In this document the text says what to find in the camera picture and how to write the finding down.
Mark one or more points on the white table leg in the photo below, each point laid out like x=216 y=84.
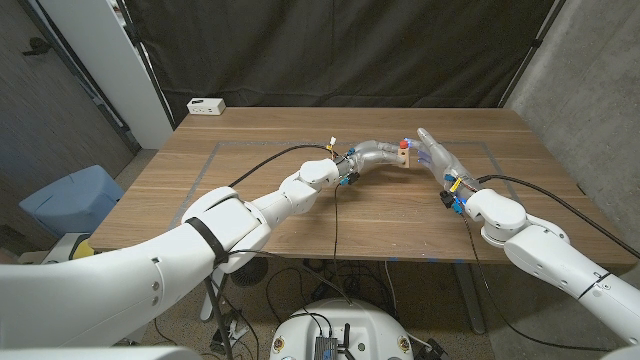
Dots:
x=209 y=302

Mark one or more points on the black floor device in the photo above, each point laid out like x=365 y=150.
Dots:
x=436 y=350

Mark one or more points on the white power strip box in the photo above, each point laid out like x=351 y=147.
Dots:
x=205 y=106

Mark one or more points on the black backdrop curtain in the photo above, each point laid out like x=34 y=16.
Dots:
x=340 y=50

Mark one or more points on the dark grey door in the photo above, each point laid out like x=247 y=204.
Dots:
x=45 y=115

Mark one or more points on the blue plastic bin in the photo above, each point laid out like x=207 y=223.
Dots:
x=75 y=200

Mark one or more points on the small wooden block with holes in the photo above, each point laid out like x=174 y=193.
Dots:
x=404 y=158

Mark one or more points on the black backdrop stand pole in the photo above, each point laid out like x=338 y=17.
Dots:
x=147 y=70
x=530 y=50

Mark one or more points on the white robot torso edge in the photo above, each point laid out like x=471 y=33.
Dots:
x=100 y=354

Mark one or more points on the round black floor fan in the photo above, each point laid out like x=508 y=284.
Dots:
x=251 y=272

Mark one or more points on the grey electronics box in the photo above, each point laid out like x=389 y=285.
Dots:
x=326 y=347

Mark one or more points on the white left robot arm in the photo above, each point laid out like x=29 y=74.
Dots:
x=175 y=260

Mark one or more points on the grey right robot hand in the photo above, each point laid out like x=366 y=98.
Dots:
x=447 y=162

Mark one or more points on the black and white floor gadget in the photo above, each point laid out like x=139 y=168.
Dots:
x=232 y=332

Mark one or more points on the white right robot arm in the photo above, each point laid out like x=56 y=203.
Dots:
x=550 y=255

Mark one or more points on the white column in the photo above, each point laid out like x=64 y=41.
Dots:
x=115 y=65

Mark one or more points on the grey tape outline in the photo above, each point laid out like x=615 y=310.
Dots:
x=475 y=145

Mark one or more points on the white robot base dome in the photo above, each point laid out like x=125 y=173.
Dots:
x=360 y=320

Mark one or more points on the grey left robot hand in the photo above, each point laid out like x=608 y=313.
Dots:
x=370 y=156

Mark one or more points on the grey table leg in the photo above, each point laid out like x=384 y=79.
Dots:
x=470 y=300

